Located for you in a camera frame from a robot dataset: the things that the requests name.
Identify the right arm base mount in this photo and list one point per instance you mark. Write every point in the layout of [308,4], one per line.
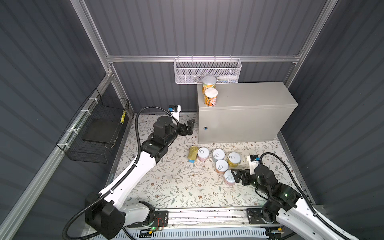
[255,217]

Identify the yellow black pen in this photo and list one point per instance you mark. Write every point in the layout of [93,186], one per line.
[123,117]

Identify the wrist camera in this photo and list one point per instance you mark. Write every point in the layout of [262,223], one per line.
[254,161]
[175,111]

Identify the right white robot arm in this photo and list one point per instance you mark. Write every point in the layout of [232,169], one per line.
[287,206]

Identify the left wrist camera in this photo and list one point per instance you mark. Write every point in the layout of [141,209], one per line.
[175,111]

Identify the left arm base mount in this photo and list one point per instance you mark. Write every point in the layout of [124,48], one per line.
[158,219]

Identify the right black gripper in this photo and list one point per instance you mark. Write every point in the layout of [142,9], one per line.
[245,173]

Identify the black wire basket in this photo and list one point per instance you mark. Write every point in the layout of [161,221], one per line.
[101,107]

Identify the orange label plastic-lid can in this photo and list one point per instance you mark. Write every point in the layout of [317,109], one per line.
[211,97]

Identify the green yellow plastic-lid can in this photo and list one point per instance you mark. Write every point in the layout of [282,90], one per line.
[208,82]

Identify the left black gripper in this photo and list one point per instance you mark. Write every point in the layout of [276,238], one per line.
[183,132]

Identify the gold rectangular tin can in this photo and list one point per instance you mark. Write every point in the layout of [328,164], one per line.
[193,153]

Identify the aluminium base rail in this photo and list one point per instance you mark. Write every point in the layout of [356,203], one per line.
[207,217]

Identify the white wire basket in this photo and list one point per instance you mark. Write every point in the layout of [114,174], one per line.
[190,71]

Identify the beige metal cabinet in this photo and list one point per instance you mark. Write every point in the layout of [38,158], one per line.
[245,112]

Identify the yellow label ring-pull can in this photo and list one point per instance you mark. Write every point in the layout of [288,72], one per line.
[234,159]

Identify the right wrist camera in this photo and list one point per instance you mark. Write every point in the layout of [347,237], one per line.
[254,161]

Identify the pink label can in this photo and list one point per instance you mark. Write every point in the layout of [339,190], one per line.
[203,154]

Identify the pink ring-pull can front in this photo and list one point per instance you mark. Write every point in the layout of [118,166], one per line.
[229,178]

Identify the teal label can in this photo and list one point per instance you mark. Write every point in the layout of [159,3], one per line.
[218,154]

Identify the black pad in basket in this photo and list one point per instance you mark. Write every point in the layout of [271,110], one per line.
[101,131]

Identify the white tube in basket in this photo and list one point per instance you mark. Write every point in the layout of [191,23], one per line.
[228,79]

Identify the salmon label can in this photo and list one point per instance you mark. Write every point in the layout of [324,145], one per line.
[221,166]

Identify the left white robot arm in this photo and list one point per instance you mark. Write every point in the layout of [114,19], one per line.
[151,151]

